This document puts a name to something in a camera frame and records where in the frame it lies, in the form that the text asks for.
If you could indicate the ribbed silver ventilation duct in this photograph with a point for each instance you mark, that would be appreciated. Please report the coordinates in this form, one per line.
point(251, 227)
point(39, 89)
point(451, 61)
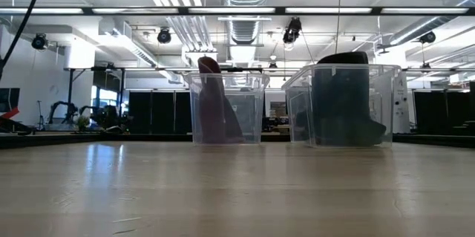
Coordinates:
point(245, 30)

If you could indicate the large clear plastic bin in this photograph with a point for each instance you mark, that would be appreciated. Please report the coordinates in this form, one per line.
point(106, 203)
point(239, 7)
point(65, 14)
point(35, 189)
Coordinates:
point(343, 105)

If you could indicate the faded red baseball cap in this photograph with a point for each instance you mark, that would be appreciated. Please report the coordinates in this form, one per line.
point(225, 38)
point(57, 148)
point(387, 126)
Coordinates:
point(215, 107)

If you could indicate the small green plant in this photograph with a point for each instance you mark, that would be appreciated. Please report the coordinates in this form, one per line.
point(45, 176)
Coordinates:
point(82, 122)

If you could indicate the red angled bar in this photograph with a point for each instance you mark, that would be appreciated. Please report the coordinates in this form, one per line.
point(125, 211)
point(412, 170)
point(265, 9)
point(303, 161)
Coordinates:
point(9, 114)

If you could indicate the black hanging camera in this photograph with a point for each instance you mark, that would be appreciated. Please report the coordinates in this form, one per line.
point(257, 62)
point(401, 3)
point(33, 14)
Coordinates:
point(427, 37)
point(164, 36)
point(292, 30)
point(39, 41)

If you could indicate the small clear plastic bin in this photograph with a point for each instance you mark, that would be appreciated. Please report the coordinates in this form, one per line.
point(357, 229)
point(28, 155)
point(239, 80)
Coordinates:
point(228, 107)

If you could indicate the white cabinet column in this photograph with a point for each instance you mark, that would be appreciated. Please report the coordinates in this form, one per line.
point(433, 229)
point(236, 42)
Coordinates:
point(402, 107)

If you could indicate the dark monitor screen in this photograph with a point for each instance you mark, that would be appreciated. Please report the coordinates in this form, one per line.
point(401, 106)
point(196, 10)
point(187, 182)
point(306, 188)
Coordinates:
point(9, 99)

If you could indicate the black overhead light bar frame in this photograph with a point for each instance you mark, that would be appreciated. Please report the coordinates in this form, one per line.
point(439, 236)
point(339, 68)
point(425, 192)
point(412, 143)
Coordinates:
point(237, 10)

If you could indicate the dark cap with green brim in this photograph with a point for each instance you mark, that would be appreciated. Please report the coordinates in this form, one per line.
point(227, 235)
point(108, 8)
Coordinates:
point(343, 103)

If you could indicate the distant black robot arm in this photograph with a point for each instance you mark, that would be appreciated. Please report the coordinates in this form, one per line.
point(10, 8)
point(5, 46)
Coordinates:
point(65, 110)

